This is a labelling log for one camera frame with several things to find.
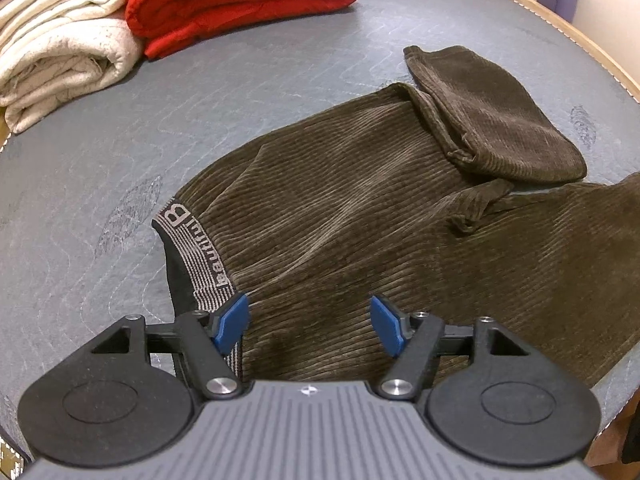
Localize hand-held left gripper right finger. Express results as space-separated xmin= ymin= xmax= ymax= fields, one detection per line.
xmin=370 ymin=294 xmax=534 ymax=402

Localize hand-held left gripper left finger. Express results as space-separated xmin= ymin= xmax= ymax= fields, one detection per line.
xmin=91 ymin=292 xmax=250 ymax=402

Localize brown corduroy pants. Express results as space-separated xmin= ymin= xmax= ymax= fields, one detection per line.
xmin=151 ymin=45 xmax=640 ymax=386

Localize grey quilted mattress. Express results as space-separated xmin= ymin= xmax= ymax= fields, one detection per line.
xmin=0 ymin=0 xmax=640 ymax=461

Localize folded red blanket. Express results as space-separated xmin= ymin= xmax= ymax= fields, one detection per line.
xmin=125 ymin=0 xmax=362 ymax=61

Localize folded cream blanket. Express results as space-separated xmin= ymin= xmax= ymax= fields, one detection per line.
xmin=0 ymin=0 xmax=145 ymax=134

